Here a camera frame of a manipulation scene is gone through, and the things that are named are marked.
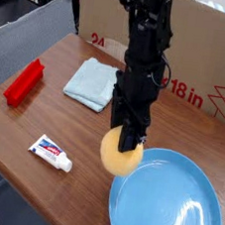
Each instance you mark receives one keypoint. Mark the blue plate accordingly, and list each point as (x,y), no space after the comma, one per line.
(167,188)

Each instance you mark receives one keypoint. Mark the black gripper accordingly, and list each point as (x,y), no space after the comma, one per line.
(135,90)

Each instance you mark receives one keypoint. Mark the red plastic block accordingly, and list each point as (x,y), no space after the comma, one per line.
(24,83)

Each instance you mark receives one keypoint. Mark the yellow ball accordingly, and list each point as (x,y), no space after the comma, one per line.
(115,162)

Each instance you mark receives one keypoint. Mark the cardboard box wall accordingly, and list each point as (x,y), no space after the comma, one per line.
(197,50)

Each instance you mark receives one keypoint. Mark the white toothpaste tube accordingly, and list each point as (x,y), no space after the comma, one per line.
(47,149)

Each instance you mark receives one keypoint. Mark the light blue folded cloth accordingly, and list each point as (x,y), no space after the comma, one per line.
(92,84)

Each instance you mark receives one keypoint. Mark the grey fabric partition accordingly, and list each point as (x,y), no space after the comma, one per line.
(29,36)

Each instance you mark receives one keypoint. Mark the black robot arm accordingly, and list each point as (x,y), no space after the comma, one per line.
(149,32)

